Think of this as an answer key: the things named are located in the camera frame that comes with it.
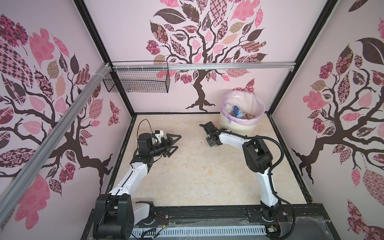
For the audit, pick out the white slotted cable duct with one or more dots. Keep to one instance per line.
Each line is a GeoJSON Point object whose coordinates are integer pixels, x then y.
{"type": "Point", "coordinates": [217, 231]}

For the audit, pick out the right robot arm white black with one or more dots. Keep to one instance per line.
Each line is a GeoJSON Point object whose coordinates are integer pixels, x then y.
{"type": "Point", "coordinates": [258, 159]}

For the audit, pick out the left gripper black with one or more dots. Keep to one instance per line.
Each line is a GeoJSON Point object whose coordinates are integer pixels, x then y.
{"type": "Point", "coordinates": [167, 146]}

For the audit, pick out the aluminium rail left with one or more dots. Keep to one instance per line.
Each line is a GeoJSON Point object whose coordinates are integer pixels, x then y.
{"type": "Point", "coordinates": [23, 180]}

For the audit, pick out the blue label white cap bottle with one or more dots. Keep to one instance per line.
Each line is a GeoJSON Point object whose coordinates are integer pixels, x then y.
{"type": "Point", "coordinates": [229, 109]}

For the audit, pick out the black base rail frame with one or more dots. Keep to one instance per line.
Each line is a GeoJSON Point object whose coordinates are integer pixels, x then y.
{"type": "Point", "coordinates": [293, 222]}

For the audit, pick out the brown gold coffee bottle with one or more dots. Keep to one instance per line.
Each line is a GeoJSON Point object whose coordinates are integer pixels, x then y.
{"type": "Point", "coordinates": [248, 116]}

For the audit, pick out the black wire basket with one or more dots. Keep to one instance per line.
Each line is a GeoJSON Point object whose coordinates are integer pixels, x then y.
{"type": "Point", "coordinates": [138, 77]}

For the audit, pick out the aluminium rail back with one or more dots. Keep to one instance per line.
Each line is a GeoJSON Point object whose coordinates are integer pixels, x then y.
{"type": "Point", "coordinates": [212, 66]}

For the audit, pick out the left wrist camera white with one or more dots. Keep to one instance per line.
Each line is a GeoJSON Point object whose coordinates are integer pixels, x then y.
{"type": "Point", "coordinates": [159, 134]}

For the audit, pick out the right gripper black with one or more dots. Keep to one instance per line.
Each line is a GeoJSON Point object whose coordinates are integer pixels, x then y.
{"type": "Point", "coordinates": [208, 142]}

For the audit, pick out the aluminium rail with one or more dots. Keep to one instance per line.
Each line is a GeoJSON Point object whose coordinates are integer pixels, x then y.
{"type": "Point", "coordinates": [23, 180]}
{"type": "Point", "coordinates": [212, 66]}

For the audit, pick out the clear bottle blue label cap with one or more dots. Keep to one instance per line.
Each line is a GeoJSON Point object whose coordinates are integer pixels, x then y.
{"type": "Point", "coordinates": [238, 113]}

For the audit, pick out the white bin with purple liner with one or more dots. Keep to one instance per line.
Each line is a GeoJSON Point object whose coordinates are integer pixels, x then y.
{"type": "Point", "coordinates": [247, 103]}

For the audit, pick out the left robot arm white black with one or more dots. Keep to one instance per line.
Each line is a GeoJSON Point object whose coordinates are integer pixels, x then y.
{"type": "Point", "coordinates": [115, 212]}

